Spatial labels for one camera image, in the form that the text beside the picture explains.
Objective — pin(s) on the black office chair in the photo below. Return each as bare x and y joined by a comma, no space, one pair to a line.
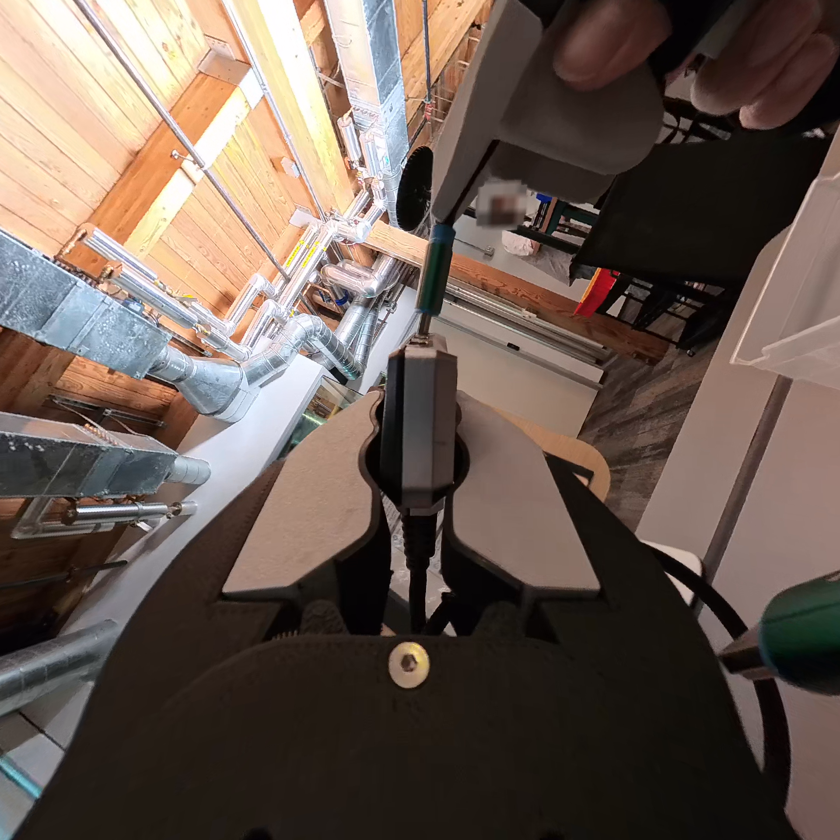
689,210

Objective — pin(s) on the frosted glass door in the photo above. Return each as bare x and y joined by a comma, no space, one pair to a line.
525,367

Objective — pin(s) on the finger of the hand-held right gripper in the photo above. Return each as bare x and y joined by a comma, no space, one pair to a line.
479,98
590,138

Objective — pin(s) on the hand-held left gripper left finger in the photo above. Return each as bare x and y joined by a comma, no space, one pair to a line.
302,525

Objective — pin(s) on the clear plastic bin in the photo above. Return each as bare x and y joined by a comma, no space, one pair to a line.
794,295

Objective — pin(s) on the red plastic tray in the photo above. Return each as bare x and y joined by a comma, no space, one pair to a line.
594,295

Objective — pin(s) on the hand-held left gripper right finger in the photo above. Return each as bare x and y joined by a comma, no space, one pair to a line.
518,525

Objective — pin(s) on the sign stand with white base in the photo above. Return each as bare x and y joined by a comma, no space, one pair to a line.
577,459

